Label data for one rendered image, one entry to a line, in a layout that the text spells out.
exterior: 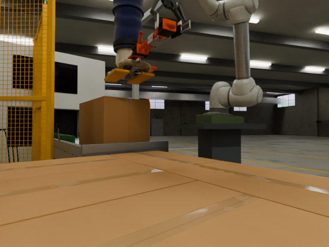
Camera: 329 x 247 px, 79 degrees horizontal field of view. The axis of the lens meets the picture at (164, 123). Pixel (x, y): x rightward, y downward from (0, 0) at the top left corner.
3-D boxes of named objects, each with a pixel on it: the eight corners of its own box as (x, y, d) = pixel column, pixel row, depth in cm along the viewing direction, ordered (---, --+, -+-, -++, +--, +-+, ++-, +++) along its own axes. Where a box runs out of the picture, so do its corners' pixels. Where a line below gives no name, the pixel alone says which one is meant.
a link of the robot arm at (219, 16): (205, 1, 143) (223, -6, 134) (216, 12, 157) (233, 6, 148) (204, 19, 144) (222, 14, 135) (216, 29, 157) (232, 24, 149)
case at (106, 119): (79, 145, 190) (79, 103, 191) (117, 143, 215) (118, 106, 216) (103, 151, 143) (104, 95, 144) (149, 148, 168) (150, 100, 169)
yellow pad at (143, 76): (126, 83, 171) (126, 77, 171) (137, 85, 176) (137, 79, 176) (142, 74, 141) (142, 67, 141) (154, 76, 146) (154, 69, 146)
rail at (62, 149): (39, 147, 312) (39, 135, 313) (43, 147, 316) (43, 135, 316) (80, 176, 129) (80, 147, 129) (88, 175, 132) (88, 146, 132)
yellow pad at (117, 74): (104, 81, 162) (104, 74, 162) (116, 82, 167) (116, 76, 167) (115, 70, 132) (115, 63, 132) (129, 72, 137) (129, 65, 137)
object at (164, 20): (155, 35, 103) (155, 25, 103) (167, 37, 107) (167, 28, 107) (163, 28, 96) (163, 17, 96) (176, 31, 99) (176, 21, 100)
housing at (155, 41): (146, 44, 115) (146, 37, 115) (157, 47, 118) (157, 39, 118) (152, 40, 109) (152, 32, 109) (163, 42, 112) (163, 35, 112)
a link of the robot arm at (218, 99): (214, 110, 176) (216, 85, 176) (234, 110, 164) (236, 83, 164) (205, 108, 164) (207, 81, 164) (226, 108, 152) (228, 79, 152)
